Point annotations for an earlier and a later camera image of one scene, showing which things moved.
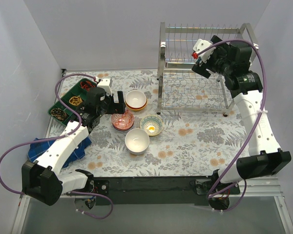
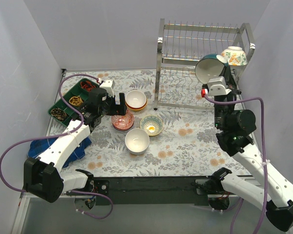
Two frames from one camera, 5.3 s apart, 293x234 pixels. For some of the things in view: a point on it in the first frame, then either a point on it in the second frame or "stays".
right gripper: [208, 66] → [229, 79]
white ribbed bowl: [136, 141] stays
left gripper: [113, 106] stays
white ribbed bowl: [137, 149] stays
